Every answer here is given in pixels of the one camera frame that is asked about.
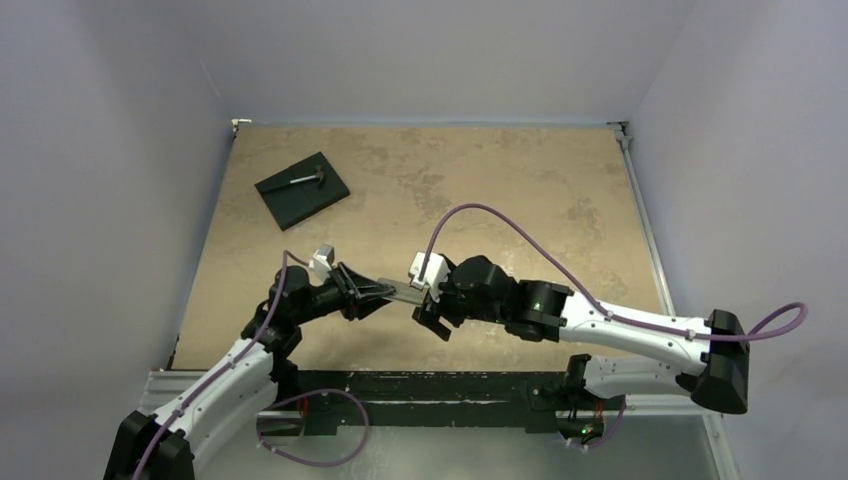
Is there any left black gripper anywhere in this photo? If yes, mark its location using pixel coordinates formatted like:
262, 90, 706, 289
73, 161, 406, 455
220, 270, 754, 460
292, 262, 394, 325

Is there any grey remote control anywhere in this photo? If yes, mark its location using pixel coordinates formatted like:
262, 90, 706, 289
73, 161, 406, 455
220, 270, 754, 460
377, 278, 427, 305

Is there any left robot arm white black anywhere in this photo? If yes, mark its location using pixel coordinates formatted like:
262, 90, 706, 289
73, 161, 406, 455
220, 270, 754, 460
104, 263, 396, 479

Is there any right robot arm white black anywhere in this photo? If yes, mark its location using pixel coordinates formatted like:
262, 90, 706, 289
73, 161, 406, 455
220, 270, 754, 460
408, 252, 750, 415

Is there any black square tray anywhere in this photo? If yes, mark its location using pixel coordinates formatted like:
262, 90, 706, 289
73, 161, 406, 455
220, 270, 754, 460
255, 152, 350, 231

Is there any small metal hammer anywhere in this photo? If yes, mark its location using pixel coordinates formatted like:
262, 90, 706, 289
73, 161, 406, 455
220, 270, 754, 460
262, 165, 325, 193

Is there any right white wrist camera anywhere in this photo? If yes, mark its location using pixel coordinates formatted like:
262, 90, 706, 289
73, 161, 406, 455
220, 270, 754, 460
408, 251, 451, 302

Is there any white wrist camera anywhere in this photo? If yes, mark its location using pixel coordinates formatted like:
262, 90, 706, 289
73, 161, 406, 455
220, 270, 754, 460
308, 244, 335, 283
408, 251, 451, 302

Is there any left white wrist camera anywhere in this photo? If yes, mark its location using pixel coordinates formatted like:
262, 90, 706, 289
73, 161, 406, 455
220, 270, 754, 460
308, 244, 335, 283

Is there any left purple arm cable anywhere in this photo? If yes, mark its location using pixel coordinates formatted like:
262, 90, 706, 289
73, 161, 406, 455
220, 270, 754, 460
131, 250, 313, 480

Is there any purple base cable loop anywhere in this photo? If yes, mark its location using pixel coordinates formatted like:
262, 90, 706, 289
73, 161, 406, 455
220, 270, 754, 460
255, 388, 371, 468

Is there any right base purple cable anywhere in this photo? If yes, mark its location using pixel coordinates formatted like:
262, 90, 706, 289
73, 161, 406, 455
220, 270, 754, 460
563, 397, 629, 453

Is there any aluminium frame rail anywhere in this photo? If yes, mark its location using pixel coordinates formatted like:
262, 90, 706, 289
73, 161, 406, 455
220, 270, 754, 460
115, 369, 280, 480

